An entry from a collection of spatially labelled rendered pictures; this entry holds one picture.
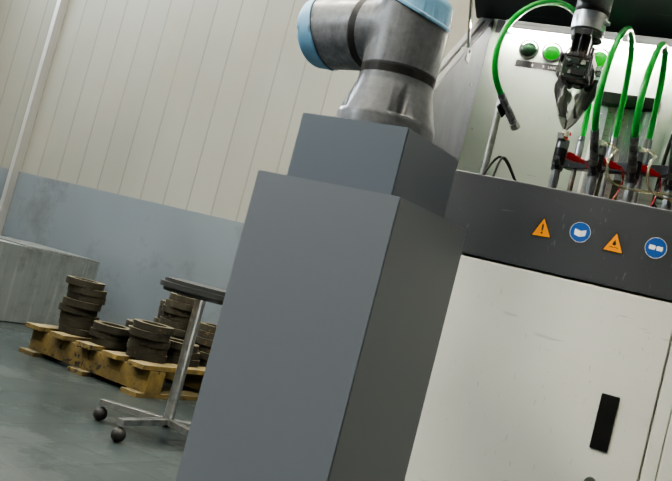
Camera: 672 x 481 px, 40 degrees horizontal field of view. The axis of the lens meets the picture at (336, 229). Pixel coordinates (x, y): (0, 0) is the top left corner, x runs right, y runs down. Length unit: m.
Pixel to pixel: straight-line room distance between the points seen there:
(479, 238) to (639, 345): 0.36
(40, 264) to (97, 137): 1.22
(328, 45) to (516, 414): 0.77
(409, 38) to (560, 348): 0.69
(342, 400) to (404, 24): 0.55
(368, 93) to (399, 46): 0.08
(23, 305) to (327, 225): 4.52
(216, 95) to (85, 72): 1.21
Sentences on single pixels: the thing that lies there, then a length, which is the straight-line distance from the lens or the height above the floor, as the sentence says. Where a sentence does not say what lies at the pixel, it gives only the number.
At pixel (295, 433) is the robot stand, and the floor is 0.46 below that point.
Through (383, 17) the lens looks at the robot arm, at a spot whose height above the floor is 1.06.
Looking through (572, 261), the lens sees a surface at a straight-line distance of 1.78.
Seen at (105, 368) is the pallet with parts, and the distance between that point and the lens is 4.29.
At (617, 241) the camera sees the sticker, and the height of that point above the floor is 0.87.
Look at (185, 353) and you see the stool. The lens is 3.30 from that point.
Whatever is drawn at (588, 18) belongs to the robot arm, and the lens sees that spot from 2.12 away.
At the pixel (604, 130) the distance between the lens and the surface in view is 2.37.
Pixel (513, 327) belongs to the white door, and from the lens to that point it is 1.79.
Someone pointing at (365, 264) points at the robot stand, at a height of 0.70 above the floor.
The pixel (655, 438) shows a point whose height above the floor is 0.55.
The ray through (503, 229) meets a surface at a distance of 1.82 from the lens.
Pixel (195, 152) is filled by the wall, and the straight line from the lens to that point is 5.96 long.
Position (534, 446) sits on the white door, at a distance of 1.79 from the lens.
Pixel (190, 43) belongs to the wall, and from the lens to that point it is 6.25.
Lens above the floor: 0.66
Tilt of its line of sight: 4 degrees up
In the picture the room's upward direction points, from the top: 15 degrees clockwise
